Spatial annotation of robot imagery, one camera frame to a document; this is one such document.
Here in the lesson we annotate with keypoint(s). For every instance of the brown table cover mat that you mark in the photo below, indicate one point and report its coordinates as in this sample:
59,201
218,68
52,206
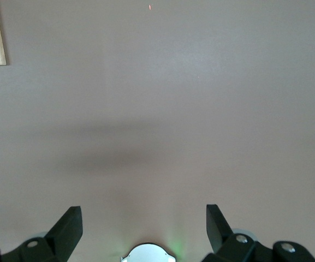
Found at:
173,109

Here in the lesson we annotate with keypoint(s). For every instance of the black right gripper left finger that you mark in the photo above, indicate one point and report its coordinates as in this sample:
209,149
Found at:
61,234

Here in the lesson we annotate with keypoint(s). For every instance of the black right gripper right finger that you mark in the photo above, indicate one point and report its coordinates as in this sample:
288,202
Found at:
220,234

